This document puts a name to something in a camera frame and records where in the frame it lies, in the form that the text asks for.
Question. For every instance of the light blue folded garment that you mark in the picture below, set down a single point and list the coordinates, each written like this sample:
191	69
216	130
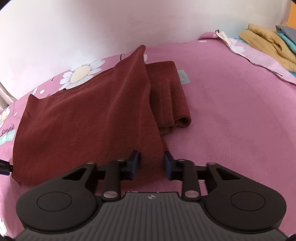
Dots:
288	41

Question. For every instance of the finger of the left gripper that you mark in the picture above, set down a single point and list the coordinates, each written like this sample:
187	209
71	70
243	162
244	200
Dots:
5	168

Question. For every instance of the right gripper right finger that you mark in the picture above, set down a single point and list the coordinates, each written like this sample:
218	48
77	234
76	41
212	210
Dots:
185	171

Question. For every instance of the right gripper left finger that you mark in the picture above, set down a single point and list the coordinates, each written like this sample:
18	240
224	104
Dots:
116	171

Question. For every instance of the beige patterned curtain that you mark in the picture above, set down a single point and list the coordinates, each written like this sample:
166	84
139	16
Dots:
5	98

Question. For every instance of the orange wall trim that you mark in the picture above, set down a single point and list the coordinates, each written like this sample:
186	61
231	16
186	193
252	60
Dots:
292	15

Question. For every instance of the mustard yellow folded garment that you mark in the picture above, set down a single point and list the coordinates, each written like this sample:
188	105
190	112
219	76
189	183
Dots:
269	42

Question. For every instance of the grey folded garment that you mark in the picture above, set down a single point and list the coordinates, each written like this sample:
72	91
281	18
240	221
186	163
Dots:
289	32

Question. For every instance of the pink floral bed sheet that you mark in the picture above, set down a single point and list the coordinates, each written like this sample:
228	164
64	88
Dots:
243	116

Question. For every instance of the light pink floral blanket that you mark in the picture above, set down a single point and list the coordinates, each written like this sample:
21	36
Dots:
256	58

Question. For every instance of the dark red knit sweater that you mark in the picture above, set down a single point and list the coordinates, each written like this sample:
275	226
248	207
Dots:
128	107

